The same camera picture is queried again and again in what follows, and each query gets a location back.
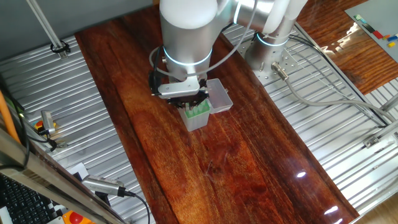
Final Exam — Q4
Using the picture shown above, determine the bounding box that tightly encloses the black keyboard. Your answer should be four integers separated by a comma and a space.
0, 174, 58, 224

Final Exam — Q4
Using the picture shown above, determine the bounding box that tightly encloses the aluminium corner bracket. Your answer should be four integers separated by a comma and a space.
363, 135, 381, 149

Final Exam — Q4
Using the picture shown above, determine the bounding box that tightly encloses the clear plastic box lid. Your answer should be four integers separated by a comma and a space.
205, 78, 234, 114

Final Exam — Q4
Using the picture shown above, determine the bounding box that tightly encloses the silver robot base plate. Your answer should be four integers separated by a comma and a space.
236, 40, 299, 86

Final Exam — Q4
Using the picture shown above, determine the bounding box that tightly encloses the aluminium profile bar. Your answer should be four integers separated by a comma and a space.
365, 119, 398, 147

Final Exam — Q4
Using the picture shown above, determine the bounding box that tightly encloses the glossy wood grain board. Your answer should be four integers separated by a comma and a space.
74, 0, 360, 224

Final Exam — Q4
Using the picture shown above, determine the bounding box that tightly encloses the grey board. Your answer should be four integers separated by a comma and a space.
344, 0, 398, 63

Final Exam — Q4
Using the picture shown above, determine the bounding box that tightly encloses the orange emergency stop box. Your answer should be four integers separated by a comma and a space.
62, 210, 96, 224

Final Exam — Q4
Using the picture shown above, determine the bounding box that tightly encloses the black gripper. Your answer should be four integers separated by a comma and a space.
167, 79, 210, 109

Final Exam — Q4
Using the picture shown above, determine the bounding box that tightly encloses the silver ribbed camera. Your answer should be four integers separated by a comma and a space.
81, 174, 127, 197

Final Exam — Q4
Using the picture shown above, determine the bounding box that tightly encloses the thin grey gripper cable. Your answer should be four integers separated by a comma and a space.
148, 0, 259, 78

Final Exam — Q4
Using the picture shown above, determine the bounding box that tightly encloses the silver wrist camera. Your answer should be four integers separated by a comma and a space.
157, 76, 201, 100

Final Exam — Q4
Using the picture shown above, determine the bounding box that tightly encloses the metal frame beam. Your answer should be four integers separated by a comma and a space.
0, 127, 125, 224

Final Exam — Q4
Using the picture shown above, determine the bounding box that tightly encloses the silver tripod pole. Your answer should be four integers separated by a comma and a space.
26, 0, 68, 60

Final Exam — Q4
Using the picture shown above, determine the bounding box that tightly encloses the orange pole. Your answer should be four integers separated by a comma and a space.
0, 90, 21, 144

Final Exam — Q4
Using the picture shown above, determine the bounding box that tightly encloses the grey cable with metal connector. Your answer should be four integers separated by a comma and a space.
271, 61, 398, 124

